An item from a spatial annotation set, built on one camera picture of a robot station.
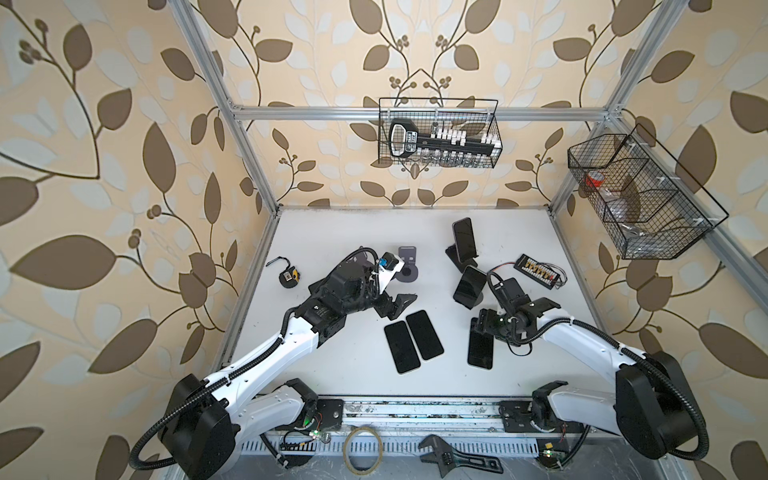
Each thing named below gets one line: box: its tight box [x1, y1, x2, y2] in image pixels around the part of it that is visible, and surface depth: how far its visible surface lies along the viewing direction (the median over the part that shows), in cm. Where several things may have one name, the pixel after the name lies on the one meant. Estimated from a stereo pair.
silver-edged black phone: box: [406, 310, 444, 360], surface depth 89 cm
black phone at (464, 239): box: [452, 217, 477, 263], surface depth 98 cm
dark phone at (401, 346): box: [384, 320, 421, 374], surface depth 88 cm
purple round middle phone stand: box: [395, 246, 419, 283], surface depth 104 cm
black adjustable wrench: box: [418, 434, 504, 479], surface depth 69 cm
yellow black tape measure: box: [266, 256, 300, 288], surface depth 101 cm
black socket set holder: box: [389, 118, 503, 157], surface depth 84 cm
